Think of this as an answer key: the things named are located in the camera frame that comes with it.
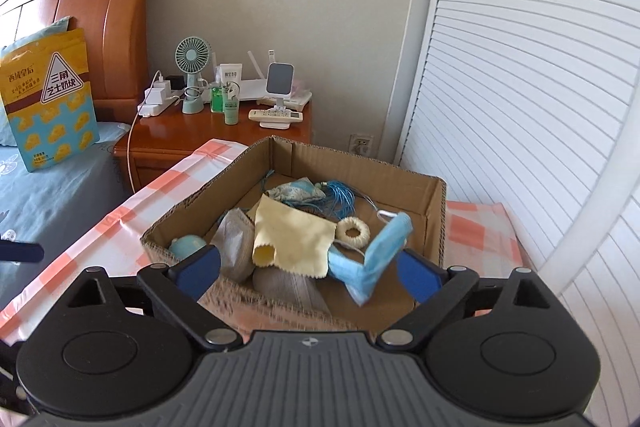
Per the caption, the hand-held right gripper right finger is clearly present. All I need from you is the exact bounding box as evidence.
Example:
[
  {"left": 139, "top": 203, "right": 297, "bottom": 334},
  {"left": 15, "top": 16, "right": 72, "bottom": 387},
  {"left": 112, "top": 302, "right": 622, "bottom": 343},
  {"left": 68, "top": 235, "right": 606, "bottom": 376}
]
[{"left": 376, "top": 250, "right": 551, "bottom": 350}]

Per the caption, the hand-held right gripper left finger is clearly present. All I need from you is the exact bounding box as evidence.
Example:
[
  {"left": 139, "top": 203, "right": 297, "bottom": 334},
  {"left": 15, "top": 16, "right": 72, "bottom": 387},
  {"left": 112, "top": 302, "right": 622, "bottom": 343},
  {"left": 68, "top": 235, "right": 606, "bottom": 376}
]
[{"left": 70, "top": 245, "right": 245, "bottom": 350}]

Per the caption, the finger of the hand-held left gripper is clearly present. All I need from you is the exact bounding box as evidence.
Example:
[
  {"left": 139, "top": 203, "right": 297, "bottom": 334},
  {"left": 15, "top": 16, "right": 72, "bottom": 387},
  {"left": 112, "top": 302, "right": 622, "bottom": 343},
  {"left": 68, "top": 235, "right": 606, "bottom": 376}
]
[{"left": 0, "top": 241, "right": 45, "bottom": 264}]

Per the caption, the blue plush toy keychain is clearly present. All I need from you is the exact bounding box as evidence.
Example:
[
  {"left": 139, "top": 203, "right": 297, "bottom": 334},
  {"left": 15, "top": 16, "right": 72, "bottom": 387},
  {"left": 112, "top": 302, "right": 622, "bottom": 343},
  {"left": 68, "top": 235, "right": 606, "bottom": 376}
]
[{"left": 168, "top": 234, "right": 207, "bottom": 260}]

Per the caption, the blue face mask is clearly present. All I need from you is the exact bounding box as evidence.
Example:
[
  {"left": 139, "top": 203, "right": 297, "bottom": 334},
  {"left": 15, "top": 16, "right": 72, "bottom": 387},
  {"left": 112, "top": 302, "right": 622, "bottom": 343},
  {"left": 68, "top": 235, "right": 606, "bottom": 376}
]
[{"left": 327, "top": 209, "right": 415, "bottom": 307}]

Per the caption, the grey cloth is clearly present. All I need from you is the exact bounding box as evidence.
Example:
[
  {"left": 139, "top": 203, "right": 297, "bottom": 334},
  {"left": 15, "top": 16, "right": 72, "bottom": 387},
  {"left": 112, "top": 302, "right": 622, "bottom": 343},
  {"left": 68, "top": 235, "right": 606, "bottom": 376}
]
[
  {"left": 210, "top": 208, "right": 257, "bottom": 283},
  {"left": 252, "top": 264, "right": 331, "bottom": 315}
]

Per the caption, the white hair scrunchie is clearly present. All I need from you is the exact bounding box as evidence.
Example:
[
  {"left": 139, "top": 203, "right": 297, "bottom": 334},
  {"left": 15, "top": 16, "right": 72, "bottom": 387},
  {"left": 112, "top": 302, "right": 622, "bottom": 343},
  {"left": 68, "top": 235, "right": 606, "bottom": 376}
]
[{"left": 335, "top": 217, "right": 371, "bottom": 249}]

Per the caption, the yellow cloth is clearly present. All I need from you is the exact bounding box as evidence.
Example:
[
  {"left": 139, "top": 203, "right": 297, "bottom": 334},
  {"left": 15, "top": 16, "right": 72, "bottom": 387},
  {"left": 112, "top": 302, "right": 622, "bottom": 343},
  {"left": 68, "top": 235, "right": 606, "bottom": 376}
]
[{"left": 251, "top": 194, "right": 337, "bottom": 280}]

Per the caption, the blue tassel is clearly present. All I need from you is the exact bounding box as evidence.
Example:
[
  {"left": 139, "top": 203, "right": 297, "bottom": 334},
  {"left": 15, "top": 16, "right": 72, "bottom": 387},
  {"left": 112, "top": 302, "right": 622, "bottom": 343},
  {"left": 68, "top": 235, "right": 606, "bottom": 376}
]
[{"left": 315, "top": 179, "right": 358, "bottom": 218}]

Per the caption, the blue patterned pouch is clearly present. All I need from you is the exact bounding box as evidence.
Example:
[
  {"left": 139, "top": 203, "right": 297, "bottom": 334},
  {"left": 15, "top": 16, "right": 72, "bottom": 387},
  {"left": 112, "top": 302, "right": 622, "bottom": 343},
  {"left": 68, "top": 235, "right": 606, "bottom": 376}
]
[{"left": 265, "top": 178, "right": 326, "bottom": 210}]

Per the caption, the cardboard box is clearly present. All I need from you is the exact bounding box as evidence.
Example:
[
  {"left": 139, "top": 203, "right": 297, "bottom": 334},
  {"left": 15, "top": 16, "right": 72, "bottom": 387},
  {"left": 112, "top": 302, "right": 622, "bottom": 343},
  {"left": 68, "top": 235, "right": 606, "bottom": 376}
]
[{"left": 140, "top": 135, "right": 447, "bottom": 343}]

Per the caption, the blue bedsheet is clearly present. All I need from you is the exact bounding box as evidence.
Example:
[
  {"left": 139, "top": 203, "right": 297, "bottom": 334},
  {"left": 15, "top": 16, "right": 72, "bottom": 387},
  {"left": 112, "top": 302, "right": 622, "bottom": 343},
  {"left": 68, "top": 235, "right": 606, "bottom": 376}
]
[{"left": 0, "top": 119, "right": 133, "bottom": 308}]

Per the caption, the wooden nightstand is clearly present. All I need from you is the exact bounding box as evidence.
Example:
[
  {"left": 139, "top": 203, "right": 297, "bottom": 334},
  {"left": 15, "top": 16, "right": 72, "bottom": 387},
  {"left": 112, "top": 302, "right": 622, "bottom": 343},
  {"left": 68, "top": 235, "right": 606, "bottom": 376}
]
[{"left": 114, "top": 99, "right": 312, "bottom": 202}]

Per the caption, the yellow blue snack bag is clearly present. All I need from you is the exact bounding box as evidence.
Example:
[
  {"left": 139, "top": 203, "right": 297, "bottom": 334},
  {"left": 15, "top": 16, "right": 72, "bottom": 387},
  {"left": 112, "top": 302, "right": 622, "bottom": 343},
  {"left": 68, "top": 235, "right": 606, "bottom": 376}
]
[{"left": 0, "top": 28, "right": 100, "bottom": 172}]

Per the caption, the light green tube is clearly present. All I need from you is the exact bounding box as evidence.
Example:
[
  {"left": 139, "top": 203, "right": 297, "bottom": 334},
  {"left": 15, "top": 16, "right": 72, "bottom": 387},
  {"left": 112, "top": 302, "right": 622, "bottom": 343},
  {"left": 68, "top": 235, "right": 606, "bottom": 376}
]
[{"left": 223, "top": 89, "right": 241, "bottom": 125}]

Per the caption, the white power strip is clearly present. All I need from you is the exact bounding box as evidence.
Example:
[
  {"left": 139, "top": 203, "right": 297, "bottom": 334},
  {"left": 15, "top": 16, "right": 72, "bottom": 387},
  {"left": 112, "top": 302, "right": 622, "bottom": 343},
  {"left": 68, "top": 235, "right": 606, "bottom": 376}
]
[{"left": 137, "top": 94, "right": 183, "bottom": 118}]

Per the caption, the white remote control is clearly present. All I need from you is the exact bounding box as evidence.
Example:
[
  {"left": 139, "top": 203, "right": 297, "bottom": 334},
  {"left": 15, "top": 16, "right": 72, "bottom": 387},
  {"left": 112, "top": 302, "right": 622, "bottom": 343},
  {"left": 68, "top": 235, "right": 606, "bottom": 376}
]
[{"left": 248, "top": 108, "right": 304, "bottom": 124}]

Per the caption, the white charger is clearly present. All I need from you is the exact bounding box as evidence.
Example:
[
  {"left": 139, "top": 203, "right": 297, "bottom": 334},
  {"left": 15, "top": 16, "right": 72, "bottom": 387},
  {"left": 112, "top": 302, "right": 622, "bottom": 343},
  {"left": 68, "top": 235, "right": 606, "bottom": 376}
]
[{"left": 145, "top": 79, "right": 171, "bottom": 105}]

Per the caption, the white router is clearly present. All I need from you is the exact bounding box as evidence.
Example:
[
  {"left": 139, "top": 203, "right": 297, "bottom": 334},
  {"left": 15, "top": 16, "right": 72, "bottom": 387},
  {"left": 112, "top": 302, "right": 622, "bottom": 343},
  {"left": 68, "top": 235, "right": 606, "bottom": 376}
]
[{"left": 207, "top": 49, "right": 276, "bottom": 102}]

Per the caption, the white tube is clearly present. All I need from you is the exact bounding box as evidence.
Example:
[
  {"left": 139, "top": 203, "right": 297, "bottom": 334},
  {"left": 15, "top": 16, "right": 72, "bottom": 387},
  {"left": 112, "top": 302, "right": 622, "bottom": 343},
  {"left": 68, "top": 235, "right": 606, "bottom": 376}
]
[{"left": 220, "top": 63, "right": 243, "bottom": 88}]

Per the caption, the white louvred wardrobe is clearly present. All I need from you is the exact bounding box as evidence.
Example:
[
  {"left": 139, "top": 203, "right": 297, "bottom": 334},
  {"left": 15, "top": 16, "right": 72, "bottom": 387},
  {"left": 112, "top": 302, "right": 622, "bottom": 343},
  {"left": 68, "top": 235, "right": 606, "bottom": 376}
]
[{"left": 395, "top": 0, "right": 640, "bottom": 427}]

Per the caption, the white phone stand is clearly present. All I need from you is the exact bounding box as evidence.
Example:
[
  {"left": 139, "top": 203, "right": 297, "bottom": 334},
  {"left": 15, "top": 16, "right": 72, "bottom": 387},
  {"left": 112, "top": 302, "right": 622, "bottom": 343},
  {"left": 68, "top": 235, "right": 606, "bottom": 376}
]
[{"left": 260, "top": 62, "right": 296, "bottom": 128}]

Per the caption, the green desk fan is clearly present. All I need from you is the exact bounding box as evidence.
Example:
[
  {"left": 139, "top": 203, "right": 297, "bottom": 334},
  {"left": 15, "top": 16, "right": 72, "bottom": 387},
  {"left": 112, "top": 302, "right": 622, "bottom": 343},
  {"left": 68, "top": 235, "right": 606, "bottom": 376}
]
[{"left": 175, "top": 37, "right": 211, "bottom": 114}]

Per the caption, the wooden headboard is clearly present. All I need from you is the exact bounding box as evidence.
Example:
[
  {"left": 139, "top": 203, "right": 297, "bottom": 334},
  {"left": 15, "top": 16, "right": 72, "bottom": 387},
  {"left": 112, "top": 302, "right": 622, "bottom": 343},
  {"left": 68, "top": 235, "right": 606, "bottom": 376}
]
[{"left": 0, "top": 0, "right": 167, "bottom": 122}]

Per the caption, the white wall socket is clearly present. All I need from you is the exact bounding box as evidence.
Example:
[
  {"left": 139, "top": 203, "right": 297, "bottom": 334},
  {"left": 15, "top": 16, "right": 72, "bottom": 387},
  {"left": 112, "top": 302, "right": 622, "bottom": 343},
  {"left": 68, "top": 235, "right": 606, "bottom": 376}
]
[{"left": 348, "top": 134, "right": 374, "bottom": 156}]

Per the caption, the white charging cable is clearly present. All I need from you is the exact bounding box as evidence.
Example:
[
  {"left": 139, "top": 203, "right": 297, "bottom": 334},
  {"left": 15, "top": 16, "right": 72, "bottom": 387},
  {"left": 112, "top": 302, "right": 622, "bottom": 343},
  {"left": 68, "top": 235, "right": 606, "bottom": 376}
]
[{"left": 126, "top": 69, "right": 163, "bottom": 195}]

